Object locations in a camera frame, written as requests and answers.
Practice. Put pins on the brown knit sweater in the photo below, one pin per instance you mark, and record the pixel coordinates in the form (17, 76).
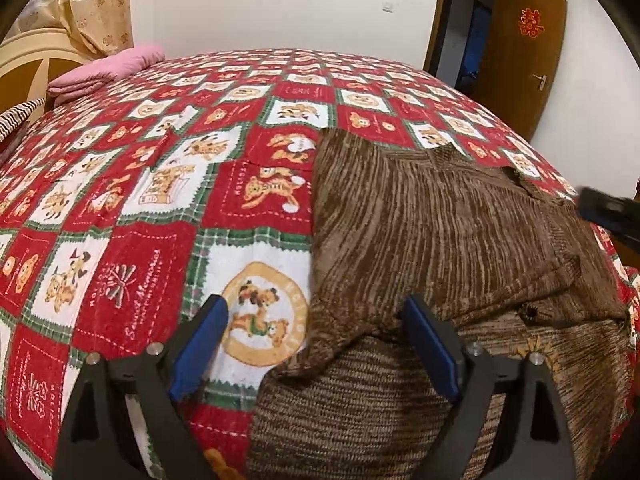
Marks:
(425, 220)

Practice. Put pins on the red paper door decoration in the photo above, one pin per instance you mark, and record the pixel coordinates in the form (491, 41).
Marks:
(531, 22)

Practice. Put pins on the wooden door frame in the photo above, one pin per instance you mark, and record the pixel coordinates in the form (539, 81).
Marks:
(436, 15)

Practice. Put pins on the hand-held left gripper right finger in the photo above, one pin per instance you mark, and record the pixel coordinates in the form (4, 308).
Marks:
(432, 350)

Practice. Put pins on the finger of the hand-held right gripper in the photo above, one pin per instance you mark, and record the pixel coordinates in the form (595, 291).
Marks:
(607, 212)

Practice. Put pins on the brown wooden door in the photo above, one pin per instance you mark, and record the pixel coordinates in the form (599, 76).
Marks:
(525, 60)

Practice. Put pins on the beige patterned curtain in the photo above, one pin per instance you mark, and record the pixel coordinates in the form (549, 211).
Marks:
(95, 5)

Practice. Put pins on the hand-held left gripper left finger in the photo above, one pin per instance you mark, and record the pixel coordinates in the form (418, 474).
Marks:
(197, 350)

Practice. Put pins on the red bear printed bedspread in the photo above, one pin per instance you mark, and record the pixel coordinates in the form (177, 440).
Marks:
(150, 200)

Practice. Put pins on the pink folded blanket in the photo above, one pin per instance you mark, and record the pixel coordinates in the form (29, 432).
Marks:
(110, 67)

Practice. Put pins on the cream bed headboard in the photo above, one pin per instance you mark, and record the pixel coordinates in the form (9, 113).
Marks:
(30, 67)

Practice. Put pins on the striped pillow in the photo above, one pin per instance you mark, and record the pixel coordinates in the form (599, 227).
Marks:
(17, 117)

